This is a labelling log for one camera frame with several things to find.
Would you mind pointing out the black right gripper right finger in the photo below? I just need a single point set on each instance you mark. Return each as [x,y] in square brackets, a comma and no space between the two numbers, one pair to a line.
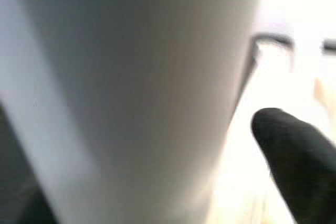
[304,169]

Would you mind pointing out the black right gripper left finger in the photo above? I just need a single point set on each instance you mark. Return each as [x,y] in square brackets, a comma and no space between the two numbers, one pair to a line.
[15,208]

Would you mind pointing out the white plastic table leg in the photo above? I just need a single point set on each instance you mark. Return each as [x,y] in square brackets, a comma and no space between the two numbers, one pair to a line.
[131,77]

